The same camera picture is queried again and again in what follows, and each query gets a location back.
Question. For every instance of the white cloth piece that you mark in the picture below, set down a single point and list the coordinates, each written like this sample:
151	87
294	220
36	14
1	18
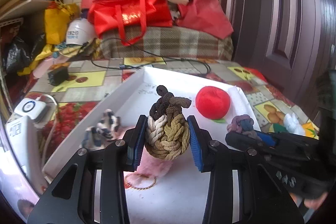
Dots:
292	125

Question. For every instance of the plaid blanket covered cushion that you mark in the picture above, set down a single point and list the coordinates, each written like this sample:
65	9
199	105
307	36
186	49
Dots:
176	42

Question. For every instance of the fruit print tablecloth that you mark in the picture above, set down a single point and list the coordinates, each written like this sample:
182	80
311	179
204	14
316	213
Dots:
91	81

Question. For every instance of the red plush apple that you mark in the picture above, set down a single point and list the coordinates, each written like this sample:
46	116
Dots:
212	102

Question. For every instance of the white helmet with text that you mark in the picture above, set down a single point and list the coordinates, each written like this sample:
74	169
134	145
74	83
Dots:
79	32

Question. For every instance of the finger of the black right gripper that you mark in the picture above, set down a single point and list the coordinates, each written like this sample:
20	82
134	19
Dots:
262	142

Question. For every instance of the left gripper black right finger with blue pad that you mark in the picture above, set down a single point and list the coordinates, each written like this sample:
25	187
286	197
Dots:
262	197

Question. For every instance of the white digital clock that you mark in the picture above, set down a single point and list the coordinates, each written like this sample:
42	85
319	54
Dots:
23	139

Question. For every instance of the matte red fabric bag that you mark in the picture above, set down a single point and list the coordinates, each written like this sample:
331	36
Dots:
205	16

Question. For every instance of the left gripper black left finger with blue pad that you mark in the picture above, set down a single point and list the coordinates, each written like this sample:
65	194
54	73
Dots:
70	196

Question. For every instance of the black plastic bag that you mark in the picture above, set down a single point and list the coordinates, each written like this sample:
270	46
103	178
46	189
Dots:
19	54

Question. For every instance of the purple panelled door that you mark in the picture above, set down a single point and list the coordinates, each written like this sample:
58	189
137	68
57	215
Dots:
291	42

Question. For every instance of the navy white patterned scarf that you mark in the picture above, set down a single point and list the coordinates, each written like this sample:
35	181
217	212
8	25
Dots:
99	136

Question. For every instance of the shiny red tote bag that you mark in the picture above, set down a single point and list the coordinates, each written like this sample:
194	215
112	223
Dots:
106	15

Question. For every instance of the black power adapter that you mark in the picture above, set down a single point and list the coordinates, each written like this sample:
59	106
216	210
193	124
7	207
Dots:
58	76

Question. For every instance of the pink fluffy plush toy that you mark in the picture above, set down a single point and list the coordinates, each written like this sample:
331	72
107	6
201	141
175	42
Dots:
147	173

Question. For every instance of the person's right hand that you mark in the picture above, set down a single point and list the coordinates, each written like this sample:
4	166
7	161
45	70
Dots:
309	207

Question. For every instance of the yellow shopping bag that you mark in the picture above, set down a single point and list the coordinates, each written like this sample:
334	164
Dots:
58	16

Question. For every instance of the brown beige knotted rope ball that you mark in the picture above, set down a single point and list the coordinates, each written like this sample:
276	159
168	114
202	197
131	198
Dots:
167	131

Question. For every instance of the white round button device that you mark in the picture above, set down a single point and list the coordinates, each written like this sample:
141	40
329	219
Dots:
34	109

